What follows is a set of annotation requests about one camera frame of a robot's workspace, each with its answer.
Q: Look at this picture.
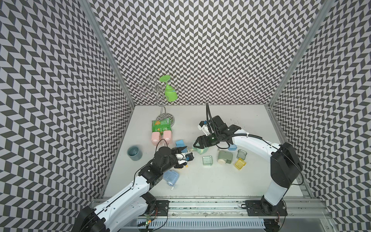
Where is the green plastic cup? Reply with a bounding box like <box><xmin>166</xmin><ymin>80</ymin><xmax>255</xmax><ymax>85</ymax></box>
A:
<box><xmin>159</xmin><ymin>75</ymin><xmax>178</xmax><ymax>102</ymax></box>

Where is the green snack packet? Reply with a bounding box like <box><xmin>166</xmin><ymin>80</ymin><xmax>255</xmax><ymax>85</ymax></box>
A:
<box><xmin>152</xmin><ymin>118</ymin><xmax>172</xmax><ymax>134</ymax></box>

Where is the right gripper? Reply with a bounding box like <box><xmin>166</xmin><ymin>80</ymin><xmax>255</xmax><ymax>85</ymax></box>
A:
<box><xmin>193</xmin><ymin>130</ymin><xmax>221</xmax><ymax>148</ymax></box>

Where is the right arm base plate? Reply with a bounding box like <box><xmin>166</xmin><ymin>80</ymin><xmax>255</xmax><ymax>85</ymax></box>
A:
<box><xmin>244</xmin><ymin>198</ymin><xmax>288</xmax><ymax>217</ymax></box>

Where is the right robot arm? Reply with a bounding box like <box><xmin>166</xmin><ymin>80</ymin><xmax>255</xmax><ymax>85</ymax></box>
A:
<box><xmin>193</xmin><ymin>116</ymin><xmax>302</xmax><ymax>207</ymax></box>

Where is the mint green pencil sharpener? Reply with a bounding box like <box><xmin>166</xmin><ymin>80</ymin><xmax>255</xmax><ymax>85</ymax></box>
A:
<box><xmin>190</xmin><ymin>148</ymin><xmax>209</xmax><ymax>155</ymax></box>

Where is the aluminium front rail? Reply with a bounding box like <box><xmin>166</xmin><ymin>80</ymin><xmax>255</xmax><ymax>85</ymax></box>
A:
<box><xmin>157</xmin><ymin>197</ymin><xmax>331</xmax><ymax>219</ymax></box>

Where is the grey transparent tray right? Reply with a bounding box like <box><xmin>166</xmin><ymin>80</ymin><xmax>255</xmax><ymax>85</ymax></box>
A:
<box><xmin>236</xmin><ymin>149</ymin><xmax>247</xmax><ymax>160</ymax></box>

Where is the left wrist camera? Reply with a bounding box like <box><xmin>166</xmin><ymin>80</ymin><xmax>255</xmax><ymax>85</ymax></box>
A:
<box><xmin>176</xmin><ymin>152</ymin><xmax>194</xmax><ymax>165</ymax></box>

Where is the yellow transparent tray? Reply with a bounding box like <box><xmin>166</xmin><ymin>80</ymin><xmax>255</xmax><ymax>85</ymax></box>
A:
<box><xmin>234</xmin><ymin>158</ymin><xmax>246</xmax><ymax>170</ymax></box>

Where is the light blue pencil sharpener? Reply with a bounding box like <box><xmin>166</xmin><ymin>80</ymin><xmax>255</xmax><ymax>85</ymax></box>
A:
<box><xmin>163</xmin><ymin>170</ymin><xmax>179</xmax><ymax>190</ymax></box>

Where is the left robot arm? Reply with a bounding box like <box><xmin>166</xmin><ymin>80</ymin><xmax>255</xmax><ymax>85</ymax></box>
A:
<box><xmin>72</xmin><ymin>147</ymin><xmax>194</xmax><ymax>232</ymax></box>

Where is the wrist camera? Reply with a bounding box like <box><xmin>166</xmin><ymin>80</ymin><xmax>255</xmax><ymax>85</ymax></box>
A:
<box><xmin>176</xmin><ymin>152</ymin><xmax>194</xmax><ymax>165</ymax></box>
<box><xmin>198</xmin><ymin>121</ymin><xmax>211</xmax><ymax>136</ymax></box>

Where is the blue transparent tray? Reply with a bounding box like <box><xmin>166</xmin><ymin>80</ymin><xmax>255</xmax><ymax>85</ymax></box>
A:
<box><xmin>228</xmin><ymin>145</ymin><xmax>237</xmax><ymax>151</ymax></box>

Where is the teal ceramic cup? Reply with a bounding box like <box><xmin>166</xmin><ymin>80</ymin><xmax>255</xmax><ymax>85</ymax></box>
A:
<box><xmin>127</xmin><ymin>146</ymin><xmax>143</xmax><ymax>161</ymax></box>

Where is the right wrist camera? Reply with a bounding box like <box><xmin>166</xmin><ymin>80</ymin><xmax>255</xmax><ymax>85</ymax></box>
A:
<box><xmin>198</xmin><ymin>121</ymin><xmax>211</xmax><ymax>136</ymax></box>

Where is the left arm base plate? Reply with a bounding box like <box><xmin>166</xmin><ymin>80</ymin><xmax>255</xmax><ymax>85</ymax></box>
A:
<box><xmin>143</xmin><ymin>200</ymin><xmax>170</xmax><ymax>216</ymax></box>

